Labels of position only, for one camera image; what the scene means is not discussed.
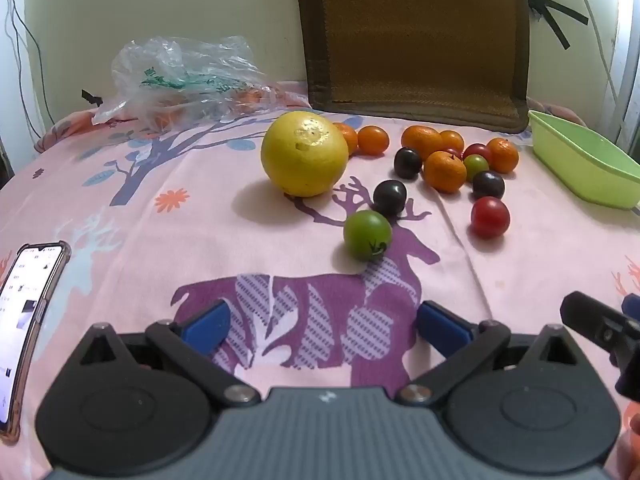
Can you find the large red tomato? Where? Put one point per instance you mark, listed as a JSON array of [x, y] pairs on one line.
[[490, 217]]

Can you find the clear plastic bag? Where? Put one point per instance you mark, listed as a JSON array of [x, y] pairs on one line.
[[175, 80]]

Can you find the pink printed blanket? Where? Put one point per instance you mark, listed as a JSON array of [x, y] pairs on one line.
[[150, 260]]

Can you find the black tape strips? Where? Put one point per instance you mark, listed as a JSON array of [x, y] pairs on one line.
[[552, 10]]

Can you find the dark purple tomato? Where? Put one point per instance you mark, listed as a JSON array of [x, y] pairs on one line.
[[389, 196], [407, 162], [488, 184]]

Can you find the smartphone in brown case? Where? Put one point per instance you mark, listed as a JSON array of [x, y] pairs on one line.
[[25, 320]]

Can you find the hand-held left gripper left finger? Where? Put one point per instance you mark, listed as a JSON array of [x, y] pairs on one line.
[[206, 322]]

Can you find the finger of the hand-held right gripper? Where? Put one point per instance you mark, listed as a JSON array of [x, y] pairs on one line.
[[597, 322]]

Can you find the green plastic basket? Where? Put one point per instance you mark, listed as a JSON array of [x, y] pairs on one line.
[[585, 160]]

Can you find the aluminium framed glass door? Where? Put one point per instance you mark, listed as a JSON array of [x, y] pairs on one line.
[[627, 60]]

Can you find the large green tomato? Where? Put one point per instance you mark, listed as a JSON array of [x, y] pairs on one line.
[[366, 234]]

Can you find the large yellow pomelo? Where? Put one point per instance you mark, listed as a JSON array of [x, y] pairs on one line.
[[304, 154]]

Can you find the brown woven mat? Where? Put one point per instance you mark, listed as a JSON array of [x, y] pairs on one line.
[[415, 35]]

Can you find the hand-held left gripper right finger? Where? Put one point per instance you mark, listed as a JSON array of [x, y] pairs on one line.
[[443, 326]]

